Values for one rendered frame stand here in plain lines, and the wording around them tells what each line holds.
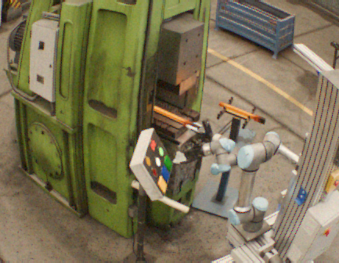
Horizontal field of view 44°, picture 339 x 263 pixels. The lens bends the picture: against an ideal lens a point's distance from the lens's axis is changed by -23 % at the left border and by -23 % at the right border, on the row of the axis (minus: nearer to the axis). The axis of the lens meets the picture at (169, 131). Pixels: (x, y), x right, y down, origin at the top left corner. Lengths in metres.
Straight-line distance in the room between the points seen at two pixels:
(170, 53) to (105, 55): 0.42
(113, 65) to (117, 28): 0.29
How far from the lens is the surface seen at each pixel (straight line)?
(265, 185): 4.78
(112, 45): 3.22
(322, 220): 2.74
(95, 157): 3.80
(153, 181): 3.01
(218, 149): 3.09
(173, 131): 3.56
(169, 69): 3.27
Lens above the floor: 3.06
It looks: 36 degrees down
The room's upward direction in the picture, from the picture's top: 6 degrees clockwise
